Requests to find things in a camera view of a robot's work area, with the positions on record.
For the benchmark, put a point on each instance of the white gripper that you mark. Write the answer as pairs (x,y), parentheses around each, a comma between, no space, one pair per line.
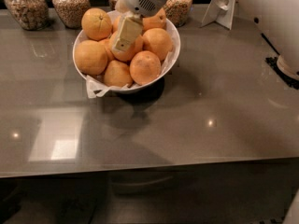
(139,0)

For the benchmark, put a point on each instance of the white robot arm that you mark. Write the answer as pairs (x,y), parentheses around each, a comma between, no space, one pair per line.
(278,20)

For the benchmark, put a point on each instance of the small hidden orange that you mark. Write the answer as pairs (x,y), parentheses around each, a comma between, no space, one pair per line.
(105,43)

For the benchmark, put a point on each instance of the white bowl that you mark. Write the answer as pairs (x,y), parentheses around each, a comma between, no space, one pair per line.
(170,28)

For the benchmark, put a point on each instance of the glass jar right colourful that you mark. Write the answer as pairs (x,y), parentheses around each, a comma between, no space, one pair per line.
(177,11)

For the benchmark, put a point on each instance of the white stand card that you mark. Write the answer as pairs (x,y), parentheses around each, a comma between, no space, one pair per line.
(221,12)

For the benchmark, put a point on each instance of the glass jar far left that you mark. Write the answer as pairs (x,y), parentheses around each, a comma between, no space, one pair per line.
(31,15)

